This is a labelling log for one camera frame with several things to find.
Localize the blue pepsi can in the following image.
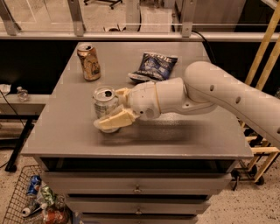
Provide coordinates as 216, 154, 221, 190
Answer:
26, 175, 41, 197

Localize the grey drawer cabinet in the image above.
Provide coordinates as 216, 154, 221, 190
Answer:
23, 56, 252, 224

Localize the metal window rail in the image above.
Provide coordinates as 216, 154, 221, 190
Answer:
0, 30, 280, 43

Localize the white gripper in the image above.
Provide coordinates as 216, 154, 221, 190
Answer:
94, 81, 160, 130

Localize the black power cable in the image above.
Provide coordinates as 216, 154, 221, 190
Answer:
191, 30, 218, 64

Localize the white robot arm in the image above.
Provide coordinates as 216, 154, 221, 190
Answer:
94, 61, 280, 148

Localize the blue chip bag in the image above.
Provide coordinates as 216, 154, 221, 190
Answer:
128, 52, 178, 83

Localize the wire basket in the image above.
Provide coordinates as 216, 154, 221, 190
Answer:
2, 165, 42, 224

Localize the silver can in basket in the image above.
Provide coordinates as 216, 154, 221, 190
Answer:
21, 203, 47, 218

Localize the silver green 7up can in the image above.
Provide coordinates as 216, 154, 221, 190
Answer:
93, 86, 118, 133

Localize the small glass jar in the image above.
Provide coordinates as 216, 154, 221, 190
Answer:
17, 87, 29, 102

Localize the green crushed can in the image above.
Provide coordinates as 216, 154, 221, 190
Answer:
41, 185, 55, 206

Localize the red soda can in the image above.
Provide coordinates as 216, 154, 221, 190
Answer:
42, 209, 70, 224

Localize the crushed brown soda can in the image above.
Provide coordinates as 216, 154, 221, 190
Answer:
77, 44, 101, 81

